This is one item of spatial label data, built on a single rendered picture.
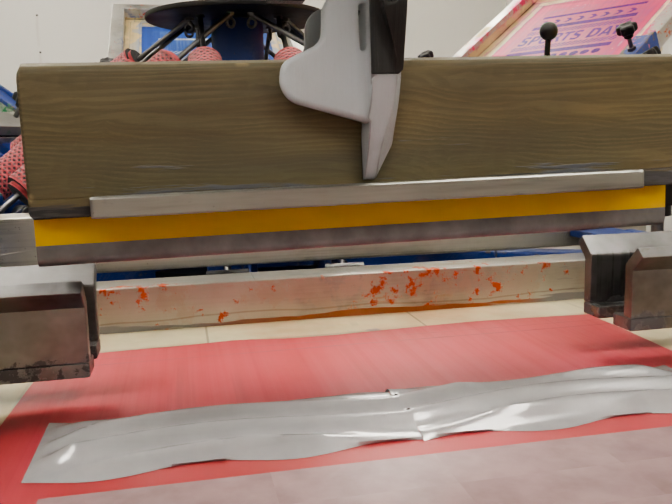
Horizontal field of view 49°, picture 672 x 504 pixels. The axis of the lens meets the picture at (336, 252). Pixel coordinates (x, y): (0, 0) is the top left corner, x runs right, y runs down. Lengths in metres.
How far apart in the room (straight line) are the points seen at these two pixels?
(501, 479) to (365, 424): 0.08
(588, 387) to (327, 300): 0.24
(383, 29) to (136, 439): 0.23
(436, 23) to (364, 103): 4.52
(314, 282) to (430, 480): 0.30
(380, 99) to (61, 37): 4.30
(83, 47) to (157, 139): 4.24
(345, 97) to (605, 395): 0.20
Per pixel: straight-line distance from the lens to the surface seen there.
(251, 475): 0.33
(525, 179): 0.41
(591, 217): 0.46
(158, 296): 0.58
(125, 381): 0.47
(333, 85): 0.37
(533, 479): 0.33
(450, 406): 0.39
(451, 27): 4.92
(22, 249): 0.66
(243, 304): 0.59
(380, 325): 0.57
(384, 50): 0.37
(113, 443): 0.36
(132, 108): 0.38
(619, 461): 0.35
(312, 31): 0.43
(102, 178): 0.38
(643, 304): 0.49
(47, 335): 0.41
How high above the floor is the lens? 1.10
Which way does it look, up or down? 9 degrees down
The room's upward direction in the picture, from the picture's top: 1 degrees counter-clockwise
